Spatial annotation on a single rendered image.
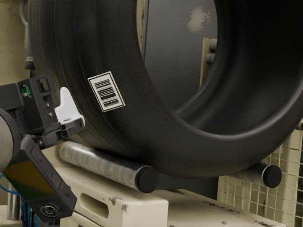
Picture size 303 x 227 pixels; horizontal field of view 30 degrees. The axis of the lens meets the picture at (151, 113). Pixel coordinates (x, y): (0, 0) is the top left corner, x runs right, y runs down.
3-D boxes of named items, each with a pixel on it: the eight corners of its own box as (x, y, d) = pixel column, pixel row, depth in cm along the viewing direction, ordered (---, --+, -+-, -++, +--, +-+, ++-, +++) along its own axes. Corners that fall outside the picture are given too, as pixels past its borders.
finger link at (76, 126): (91, 114, 72) (59, 126, 64) (94, 125, 72) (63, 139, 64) (60, 123, 74) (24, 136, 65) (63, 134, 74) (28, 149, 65)
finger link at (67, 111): (87, 80, 77) (55, 88, 68) (100, 122, 77) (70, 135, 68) (67, 86, 78) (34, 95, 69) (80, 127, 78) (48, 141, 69)
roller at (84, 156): (57, 141, 122) (76, 139, 124) (57, 161, 122) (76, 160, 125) (137, 168, 92) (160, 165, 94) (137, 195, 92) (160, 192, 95)
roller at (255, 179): (163, 147, 136) (178, 138, 138) (170, 163, 137) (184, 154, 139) (263, 172, 106) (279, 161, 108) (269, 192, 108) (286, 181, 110)
